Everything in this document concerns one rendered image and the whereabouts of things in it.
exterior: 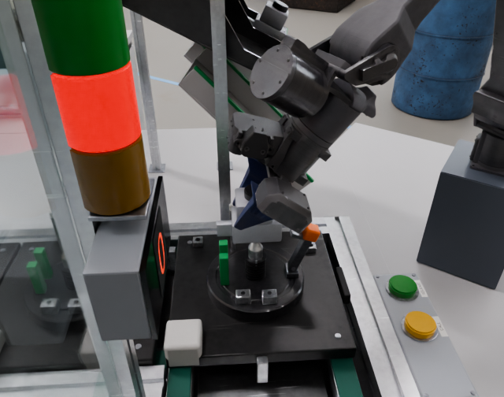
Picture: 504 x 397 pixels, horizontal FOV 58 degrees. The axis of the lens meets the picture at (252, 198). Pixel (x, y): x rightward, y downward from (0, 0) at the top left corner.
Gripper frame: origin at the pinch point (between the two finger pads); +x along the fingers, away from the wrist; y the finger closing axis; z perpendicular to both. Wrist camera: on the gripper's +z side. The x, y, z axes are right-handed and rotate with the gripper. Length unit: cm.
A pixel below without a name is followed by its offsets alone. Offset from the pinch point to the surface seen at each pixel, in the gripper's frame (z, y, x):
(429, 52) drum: -153, -260, -35
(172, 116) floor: -36, -274, 114
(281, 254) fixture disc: -11.8, -3.8, 7.7
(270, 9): 3.3, -39.7, -14.9
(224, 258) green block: -1.9, 1.9, 8.9
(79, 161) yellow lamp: 21.1, 20.9, -6.8
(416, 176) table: -51, -45, -5
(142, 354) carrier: 2.4, 11.1, 20.9
